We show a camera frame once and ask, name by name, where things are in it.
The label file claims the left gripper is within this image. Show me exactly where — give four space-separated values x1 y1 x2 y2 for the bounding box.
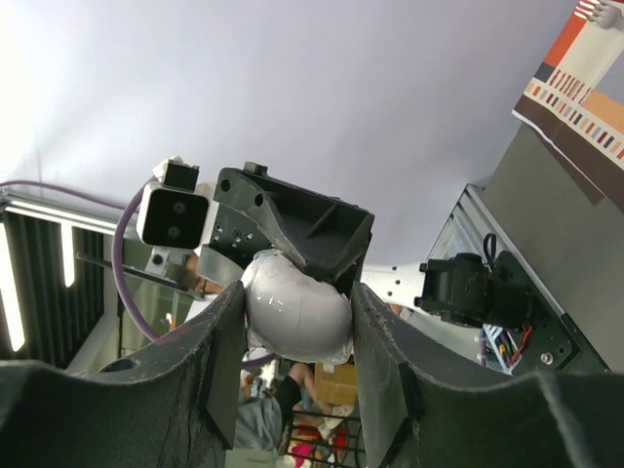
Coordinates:
197 163 374 293

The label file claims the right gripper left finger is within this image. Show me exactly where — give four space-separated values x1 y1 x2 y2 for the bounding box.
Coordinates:
1 282 246 467

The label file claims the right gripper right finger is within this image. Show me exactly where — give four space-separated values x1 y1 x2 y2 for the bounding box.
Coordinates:
351 283 623 467

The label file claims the white charging case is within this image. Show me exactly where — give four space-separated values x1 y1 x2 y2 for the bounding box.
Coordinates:
241 250 353 365

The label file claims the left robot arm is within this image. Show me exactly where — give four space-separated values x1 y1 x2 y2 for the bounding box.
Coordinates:
197 163 535 329

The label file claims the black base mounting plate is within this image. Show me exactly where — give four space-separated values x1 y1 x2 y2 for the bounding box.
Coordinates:
479 251 610 376

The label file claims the patchwork orange placemat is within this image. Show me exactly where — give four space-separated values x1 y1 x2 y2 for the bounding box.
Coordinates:
513 1 623 209

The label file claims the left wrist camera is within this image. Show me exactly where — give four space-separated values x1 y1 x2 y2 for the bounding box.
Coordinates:
136 156 211 250

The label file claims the aluminium frame rail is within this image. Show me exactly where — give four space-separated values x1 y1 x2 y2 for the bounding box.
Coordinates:
1 179 515 259

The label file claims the pink handled fork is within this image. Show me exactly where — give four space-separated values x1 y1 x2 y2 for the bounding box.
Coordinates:
588 0 623 31

